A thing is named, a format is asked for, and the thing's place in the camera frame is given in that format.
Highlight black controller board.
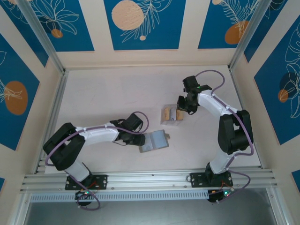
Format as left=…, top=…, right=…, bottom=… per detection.
left=207, top=189, right=236, bottom=205
left=75, top=190, right=94, bottom=207

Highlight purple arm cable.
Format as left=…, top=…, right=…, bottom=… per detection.
left=44, top=111, right=150, bottom=211
left=195, top=69, right=255, bottom=206

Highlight aluminium side rail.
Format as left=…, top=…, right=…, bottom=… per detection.
left=228, top=67, right=263, bottom=169
left=34, top=70, right=69, bottom=174

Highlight grey metal sheet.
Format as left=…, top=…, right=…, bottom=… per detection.
left=23, top=188, right=277, bottom=225

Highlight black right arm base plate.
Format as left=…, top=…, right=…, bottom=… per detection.
left=189, top=172, right=234, bottom=188

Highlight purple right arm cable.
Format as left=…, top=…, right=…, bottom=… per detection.
left=195, top=69, right=255, bottom=206

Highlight grey slotted cable duct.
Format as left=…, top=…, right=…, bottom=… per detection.
left=30, top=190, right=210, bottom=203

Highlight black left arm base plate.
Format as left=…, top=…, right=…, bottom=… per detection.
left=65, top=174, right=109, bottom=191

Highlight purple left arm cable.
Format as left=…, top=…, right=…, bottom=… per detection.
left=44, top=111, right=150, bottom=211

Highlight aluminium frame post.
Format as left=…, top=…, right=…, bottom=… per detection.
left=228, top=0, right=289, bottom=71
left=10, top=191, right=32, bottom=225
left=16, top=0, right=68, bottom=75
left=266, top=187, right=289, bottom=225

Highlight clear acrylic card stand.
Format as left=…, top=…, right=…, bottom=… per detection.
left=159, top=104, right=185, bottom=127

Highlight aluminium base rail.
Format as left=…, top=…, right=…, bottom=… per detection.
left=20, top=165, right=279, bottom=192

